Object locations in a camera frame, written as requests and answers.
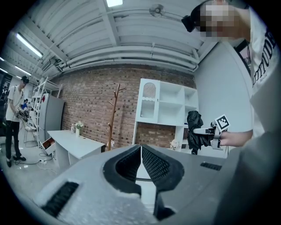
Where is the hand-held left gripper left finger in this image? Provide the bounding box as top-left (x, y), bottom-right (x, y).
top-left (34, 144), bottom-right (155, 225)

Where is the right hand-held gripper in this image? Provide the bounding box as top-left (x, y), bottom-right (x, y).
top-left (192, 113), bottom-right (232, 151)

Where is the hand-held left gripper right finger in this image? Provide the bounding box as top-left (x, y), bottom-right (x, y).
top-left (141, 144), bottom-right (240, 221)

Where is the black umbrella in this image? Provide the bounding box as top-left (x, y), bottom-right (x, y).
top-left (187, 110), bottom-right (213, 156)

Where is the person's right forearm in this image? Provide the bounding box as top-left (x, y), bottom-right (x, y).
top-left (220, 129), bottom-right (254, 148)

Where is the white open desk drawer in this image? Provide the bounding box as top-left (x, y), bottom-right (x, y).
top-left (39, 136), bottom-right (57, 157)

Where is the white flower bunch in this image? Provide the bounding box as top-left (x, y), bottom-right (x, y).
top-left (169, 138), bottom-right (181, 151)

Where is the white shelf cabinet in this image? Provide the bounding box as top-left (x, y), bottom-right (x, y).
top-left (132, 78), bottom-right (200, 152)

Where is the white desk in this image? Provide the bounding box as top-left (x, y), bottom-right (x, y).
top-left (47, 129), bottom-right (106, 170)

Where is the white vase with flowers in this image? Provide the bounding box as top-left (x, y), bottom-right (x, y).
top-left (74, 120), bottom-right (85, 138)

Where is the wooden coat rack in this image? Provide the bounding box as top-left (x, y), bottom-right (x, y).
top-left (106, 83), bottom-right (126, 151)

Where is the person's white printed t-shirt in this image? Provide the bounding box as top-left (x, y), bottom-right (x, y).
top-left (233, 4), bottom-right (281, 138)

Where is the grey refrigerator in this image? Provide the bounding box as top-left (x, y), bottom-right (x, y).
top-left (37, 93), bottom-right (65, 137)

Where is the person's head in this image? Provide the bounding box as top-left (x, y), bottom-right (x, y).
top-left (198, 0), bottom-right (252, 42)

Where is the white metal shelving rack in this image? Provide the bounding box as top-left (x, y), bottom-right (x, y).
top-left (30, 76), bottom-right (63, 141)

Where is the round ceiling fixture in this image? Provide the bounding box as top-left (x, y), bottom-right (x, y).
top-left (148, 4), bottom-right (165, 18)

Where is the long ceiling tube light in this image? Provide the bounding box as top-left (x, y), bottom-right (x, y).
top-left (15, 32), bottom-right (44, 58)
top-left (14, 65), bottom-right (32, 76)

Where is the square ceiling panel light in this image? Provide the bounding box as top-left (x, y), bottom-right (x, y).
top-left (105, 0), bottom-right (124, 7)

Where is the white power strip with cable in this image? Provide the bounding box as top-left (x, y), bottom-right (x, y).
top-left (13, 152), bottom-right (58, 174)

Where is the wire frame chair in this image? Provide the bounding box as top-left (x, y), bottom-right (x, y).
top-left (22, 121), bottom-right (39, 148)

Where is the black head-worn camera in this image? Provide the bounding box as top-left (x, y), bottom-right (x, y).
top-left (181, 0), bottom-right (215, 33)

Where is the black wall poster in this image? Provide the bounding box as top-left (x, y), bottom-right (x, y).
top-left (0, 72), bottom-right (13, 137)

